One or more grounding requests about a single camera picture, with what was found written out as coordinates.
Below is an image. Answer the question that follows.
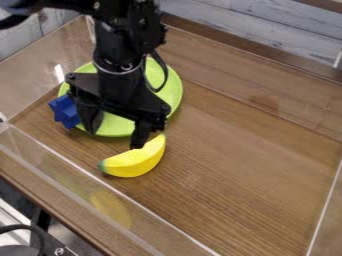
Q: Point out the yellow toy banana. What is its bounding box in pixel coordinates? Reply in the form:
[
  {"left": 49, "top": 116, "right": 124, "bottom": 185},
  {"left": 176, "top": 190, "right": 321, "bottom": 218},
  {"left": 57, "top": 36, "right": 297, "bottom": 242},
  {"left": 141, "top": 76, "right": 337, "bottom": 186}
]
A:
[{"left": 98, "top": 134, "right": 165, "bottom": 178}]

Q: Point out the blue plastic block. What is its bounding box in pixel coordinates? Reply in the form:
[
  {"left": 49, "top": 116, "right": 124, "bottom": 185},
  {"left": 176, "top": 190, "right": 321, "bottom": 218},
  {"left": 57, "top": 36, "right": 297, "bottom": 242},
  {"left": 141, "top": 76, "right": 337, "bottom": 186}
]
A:
[{"left": 47, "top": 94, "right": 80, "bottom": 129}]

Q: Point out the black cable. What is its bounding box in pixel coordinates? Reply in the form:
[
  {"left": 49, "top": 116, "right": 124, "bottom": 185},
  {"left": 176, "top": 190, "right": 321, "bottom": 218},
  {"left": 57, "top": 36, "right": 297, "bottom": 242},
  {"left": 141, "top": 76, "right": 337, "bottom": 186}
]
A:
[{"left": 0, "top": 223, "right": 45, "bottom": 256}]

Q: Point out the clear acrylic front wall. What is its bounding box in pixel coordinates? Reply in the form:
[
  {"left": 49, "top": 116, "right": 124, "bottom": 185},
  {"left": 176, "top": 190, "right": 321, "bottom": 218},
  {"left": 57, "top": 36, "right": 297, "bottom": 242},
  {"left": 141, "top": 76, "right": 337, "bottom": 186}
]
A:
[{"left": 0, "top": 123, "right": 220, "bottom": 256}]

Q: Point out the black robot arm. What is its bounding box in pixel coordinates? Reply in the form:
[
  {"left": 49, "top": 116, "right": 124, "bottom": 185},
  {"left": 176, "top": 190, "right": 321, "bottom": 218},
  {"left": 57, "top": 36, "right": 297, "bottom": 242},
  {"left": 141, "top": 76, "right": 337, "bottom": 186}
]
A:
[{"left": 29, "top": 0, "right": 170, "bottom": 149}]

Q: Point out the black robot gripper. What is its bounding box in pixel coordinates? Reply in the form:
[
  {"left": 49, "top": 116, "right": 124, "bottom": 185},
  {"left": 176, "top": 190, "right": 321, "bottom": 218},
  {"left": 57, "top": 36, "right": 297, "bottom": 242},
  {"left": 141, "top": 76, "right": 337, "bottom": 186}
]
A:
[{"left": 65, "top": 68, "right": 170, "bottom": 149}]

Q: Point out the black metal stand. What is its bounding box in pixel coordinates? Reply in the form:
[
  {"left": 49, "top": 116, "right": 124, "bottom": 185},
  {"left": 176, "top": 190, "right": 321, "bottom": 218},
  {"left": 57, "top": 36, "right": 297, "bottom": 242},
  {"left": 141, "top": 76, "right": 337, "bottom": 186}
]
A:
[{"left": 29, "top": 208, "right": 78, "bottom": 256}]

